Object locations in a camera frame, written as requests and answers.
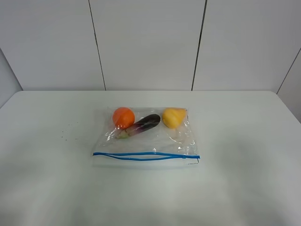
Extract orange toy fruit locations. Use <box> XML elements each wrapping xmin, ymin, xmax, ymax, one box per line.
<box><xmin>112</xmin><ymin>107</ymin><xmax>135</xmax><ymax>129</ymax></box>

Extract clear zip bag blue zipper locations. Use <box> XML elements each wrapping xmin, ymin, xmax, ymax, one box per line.
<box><xmin>91</xmin><ymin>106</ymin><xmax>200</xmax><ymax>166</ymax></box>

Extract purple toy eggplant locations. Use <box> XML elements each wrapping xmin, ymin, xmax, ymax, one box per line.
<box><xmin>116</xmin><ymin>114</ymin><xmax>161</xmax><ymax>139</ymax></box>

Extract yellow toy pear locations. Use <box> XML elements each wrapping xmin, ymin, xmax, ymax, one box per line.
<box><xmin>162</xmin><ymin>108</ymin><xmax>187</xmax><ymax>129</ymax></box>

